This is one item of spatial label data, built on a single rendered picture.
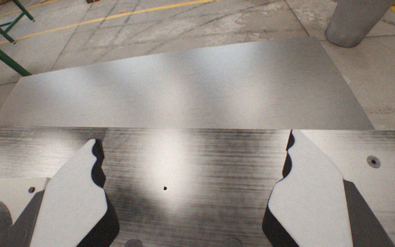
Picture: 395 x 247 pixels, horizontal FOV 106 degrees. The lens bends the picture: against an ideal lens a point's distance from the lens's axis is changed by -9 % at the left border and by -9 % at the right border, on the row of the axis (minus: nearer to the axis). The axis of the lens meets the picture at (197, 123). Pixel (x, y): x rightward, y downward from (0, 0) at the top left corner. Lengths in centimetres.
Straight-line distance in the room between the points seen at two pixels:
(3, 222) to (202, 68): 43
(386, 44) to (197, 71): 226
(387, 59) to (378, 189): 199
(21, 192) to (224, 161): 31
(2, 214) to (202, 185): 28
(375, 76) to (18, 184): 215
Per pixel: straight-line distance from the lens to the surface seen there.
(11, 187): 37
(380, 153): 40
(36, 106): 60
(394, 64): 229
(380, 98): 189
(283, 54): 47
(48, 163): 46
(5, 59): 218
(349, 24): 208
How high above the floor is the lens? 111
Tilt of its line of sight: 60 degrees down
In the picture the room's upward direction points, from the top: 14 degrees counter-clockwise
